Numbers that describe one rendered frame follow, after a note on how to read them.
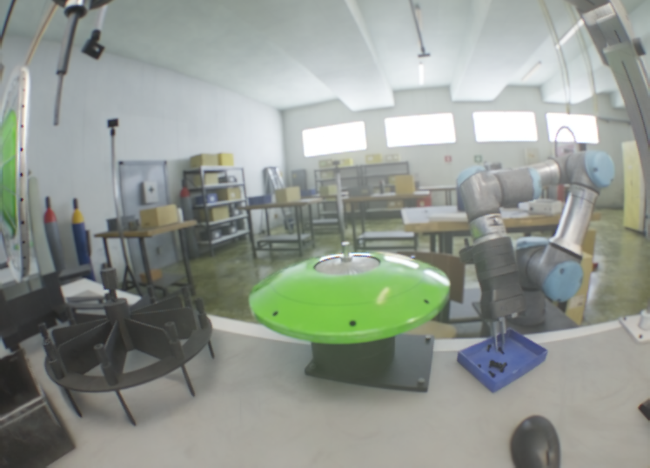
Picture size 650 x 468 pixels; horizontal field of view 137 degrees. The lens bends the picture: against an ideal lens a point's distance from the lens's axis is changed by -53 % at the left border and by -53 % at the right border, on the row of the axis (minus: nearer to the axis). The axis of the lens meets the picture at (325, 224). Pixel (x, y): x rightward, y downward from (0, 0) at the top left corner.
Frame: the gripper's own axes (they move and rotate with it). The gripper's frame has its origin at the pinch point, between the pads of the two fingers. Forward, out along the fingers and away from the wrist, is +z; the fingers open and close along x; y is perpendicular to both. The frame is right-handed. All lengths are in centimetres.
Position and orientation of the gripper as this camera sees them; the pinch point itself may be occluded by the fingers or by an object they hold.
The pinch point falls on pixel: (499, 350)
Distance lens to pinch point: 52.5
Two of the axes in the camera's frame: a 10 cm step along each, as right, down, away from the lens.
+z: 1.0, 9.4, -3.3
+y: -0.1, -3.3, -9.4
